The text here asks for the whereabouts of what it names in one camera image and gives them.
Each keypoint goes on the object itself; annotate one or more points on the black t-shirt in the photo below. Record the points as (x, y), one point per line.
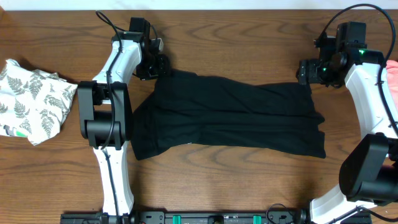
(186, 108)

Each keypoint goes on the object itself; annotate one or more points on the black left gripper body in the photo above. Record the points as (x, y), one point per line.
(153, 66)

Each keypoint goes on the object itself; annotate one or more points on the pink garment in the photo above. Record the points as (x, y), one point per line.
(392, 79)

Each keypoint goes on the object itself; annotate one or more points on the white fern-print fabric bag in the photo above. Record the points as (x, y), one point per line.
(34, 104)

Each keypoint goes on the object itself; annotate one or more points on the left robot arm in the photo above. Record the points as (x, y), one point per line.
(106, 114)

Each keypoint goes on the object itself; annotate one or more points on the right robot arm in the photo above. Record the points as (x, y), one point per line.
(364, 181)

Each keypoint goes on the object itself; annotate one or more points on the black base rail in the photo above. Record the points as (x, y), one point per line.
(277, 215)

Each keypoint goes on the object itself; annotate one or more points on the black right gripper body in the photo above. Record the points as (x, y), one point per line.
(319, 72)

